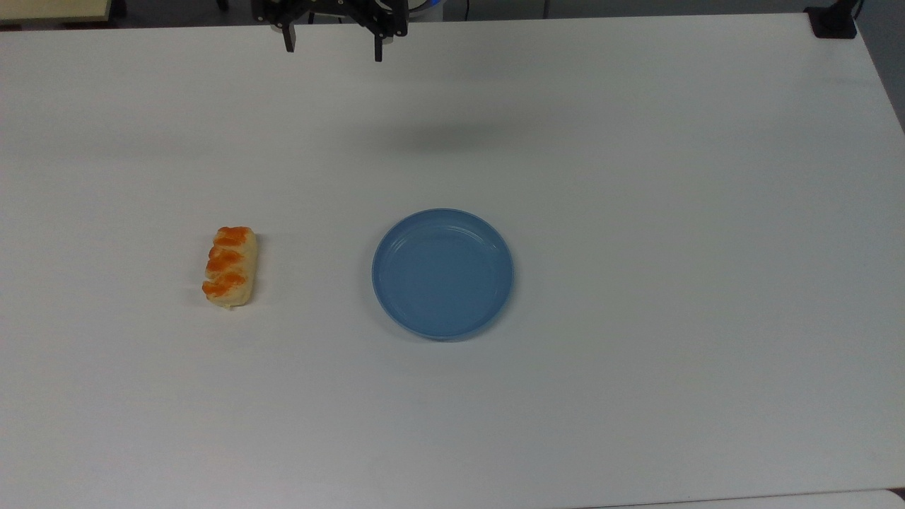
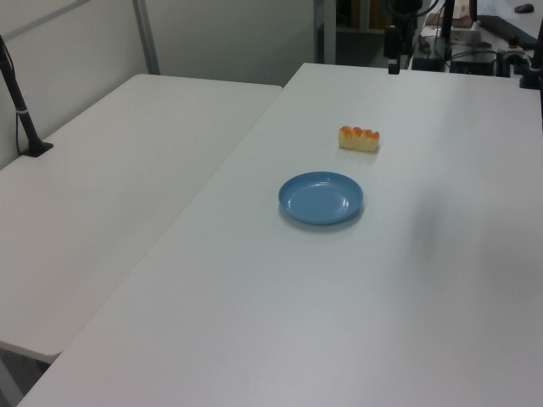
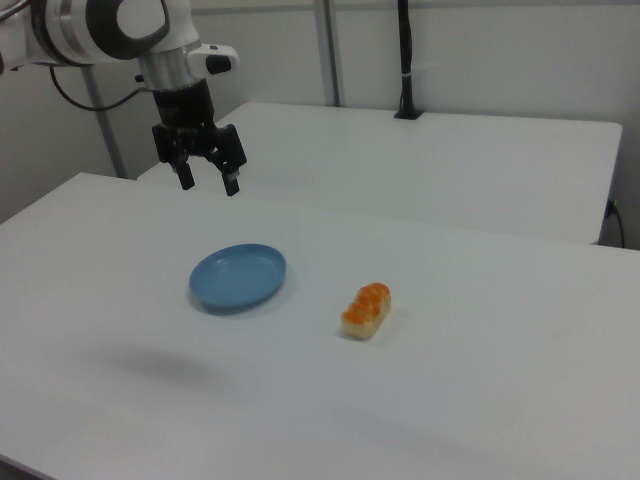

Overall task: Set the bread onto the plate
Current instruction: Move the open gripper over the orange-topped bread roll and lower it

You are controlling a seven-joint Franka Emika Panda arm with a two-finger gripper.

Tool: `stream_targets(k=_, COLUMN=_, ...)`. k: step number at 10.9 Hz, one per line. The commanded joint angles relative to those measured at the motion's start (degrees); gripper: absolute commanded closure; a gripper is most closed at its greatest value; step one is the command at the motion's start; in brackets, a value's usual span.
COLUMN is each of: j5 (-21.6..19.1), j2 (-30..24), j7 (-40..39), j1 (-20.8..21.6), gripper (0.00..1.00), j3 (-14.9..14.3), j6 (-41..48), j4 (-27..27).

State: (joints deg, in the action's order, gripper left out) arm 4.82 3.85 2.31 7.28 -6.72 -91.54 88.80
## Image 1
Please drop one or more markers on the beige wooden table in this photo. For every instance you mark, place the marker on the beige wooden table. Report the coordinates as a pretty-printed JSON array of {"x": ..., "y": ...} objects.
[{"x": 49, "y": 8}]

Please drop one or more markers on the blue round plate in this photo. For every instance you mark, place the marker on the blue round plate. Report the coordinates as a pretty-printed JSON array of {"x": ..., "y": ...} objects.
[{"x": 442, "y": 273}]

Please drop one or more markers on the orange glazed bread loaf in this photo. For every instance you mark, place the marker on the orange glazed bread loaf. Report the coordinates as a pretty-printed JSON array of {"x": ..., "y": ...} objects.
[{"x": 230, "y": 266}]

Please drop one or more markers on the black table clamp mount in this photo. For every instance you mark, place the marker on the black table clamp mount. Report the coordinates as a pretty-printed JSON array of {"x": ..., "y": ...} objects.
[{"x": 833, "y": 20}]

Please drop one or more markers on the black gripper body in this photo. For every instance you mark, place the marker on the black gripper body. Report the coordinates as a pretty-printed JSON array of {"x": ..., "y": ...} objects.
[{"x": 332, "y": 8}]

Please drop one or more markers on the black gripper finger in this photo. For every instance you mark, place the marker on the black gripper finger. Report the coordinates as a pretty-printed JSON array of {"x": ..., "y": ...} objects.
[
  {"x": 378, "y": 47},
  {"x": 288, "y": 38}
]

